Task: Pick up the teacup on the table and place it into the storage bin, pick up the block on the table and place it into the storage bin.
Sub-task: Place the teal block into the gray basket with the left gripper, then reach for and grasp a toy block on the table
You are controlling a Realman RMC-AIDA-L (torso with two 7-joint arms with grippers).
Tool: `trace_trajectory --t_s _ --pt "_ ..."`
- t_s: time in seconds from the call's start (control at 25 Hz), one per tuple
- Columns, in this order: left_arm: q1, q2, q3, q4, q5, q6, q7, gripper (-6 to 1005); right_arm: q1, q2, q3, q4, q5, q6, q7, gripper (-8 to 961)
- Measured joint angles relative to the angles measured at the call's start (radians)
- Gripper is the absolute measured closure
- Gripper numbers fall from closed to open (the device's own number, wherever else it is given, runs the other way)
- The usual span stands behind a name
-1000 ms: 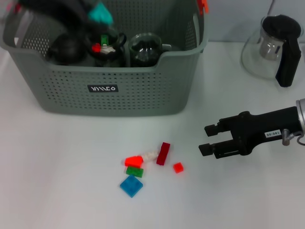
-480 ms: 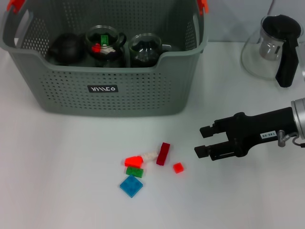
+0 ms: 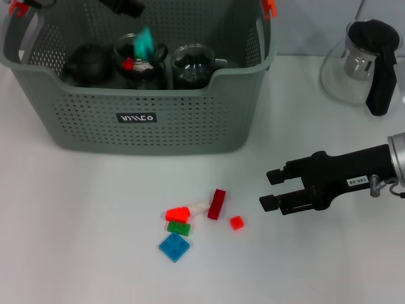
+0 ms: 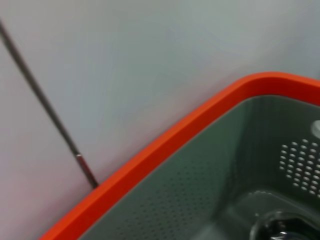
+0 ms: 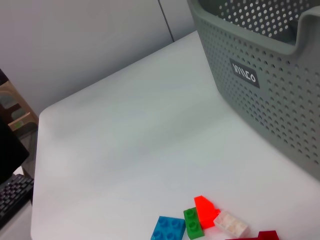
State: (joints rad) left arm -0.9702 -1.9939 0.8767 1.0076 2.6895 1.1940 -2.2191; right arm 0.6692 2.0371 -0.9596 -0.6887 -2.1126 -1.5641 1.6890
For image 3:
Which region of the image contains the white plate brick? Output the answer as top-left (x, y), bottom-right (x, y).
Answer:
top-left (132, 62), bottom-right (155, 73)

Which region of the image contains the glass teacup with black sleeve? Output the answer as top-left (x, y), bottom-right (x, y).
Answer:
top-left (170, 43), bottom-right (229, 80)
top-left (125, 74), bottom-right (169, 91)
top-left (113, 33), bottom-right (169, 80)
top-left (172, 74), bottom-right (210, 91)

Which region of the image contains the grey perforated storage basket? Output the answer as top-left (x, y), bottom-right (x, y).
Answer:
top-left (0, 0), bottom-right (279, 156)

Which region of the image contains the blue square brick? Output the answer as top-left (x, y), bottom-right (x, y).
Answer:
top-left (158, 231), bottom-right (191, 263)

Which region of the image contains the dark red long brick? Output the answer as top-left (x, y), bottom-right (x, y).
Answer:
top-left (207, 189), bottom-right (227, 220)

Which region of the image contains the bright red sloped brick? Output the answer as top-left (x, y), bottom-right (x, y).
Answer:
top-left (165, 206), bottom-right (190, 222)

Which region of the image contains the teal square brick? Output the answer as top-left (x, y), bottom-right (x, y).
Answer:
top-left (132, 25), bottom-right (156, 61)

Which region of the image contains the black clay teapot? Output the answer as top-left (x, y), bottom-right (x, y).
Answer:
top-left (64, 43), bottom-right (115, 87)

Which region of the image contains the glass pitcher with black handle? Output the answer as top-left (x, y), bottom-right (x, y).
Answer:
top-left (320, 19), bottom-right (401, 117)

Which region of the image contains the white thick brick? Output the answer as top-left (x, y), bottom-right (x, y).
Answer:
top-left (189, 201), bottom-right (210, 217)

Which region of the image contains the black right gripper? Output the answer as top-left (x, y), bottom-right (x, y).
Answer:
top-left (259, 143), bottom-right (394, 217)

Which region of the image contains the green rectangular brick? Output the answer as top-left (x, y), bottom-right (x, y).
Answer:
top-left (166, 220), bottom-right (192, 237)

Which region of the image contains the orange basket handle clip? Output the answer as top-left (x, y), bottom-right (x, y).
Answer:
top-left (261, 0), bottom-right (278, 20)
top-left (8, 0), bottom-right (34, 18)

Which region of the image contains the grey right arm cable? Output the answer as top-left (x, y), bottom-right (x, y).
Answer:
top-left (369, 173), bottom-right (405, 200)

